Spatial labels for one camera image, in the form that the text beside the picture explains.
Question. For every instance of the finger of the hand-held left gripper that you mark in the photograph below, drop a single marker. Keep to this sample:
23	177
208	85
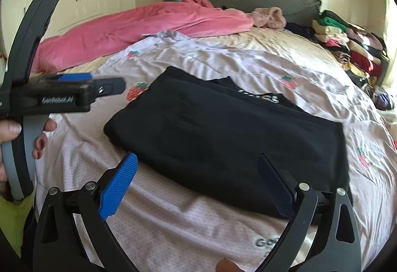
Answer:
74	76
108	87

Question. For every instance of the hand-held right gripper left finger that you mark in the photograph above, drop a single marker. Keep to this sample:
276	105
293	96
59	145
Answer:
119	186

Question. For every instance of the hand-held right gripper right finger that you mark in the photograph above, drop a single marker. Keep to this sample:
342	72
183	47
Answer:
279	188

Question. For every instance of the black sweater with orange patches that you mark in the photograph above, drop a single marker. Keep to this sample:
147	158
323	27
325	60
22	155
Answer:
217	135

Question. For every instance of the white bag of clothes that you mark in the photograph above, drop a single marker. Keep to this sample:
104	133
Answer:
384	101

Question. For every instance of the pile of folded clothes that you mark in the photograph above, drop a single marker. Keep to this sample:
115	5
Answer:
350	42

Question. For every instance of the person's left hand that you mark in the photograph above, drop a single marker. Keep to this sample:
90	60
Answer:
11	132

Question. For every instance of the pink duvet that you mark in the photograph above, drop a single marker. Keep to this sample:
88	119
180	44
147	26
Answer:
139	27

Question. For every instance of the strawberry print pink blanket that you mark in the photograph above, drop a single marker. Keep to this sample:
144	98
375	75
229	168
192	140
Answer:
173	228

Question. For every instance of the yellow-green garment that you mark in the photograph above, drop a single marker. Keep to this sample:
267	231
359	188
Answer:
12	219

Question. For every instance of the dark navy garment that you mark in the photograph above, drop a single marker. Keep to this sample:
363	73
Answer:
301	31

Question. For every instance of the fluffy pink garment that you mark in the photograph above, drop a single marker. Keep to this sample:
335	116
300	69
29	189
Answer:
269	18

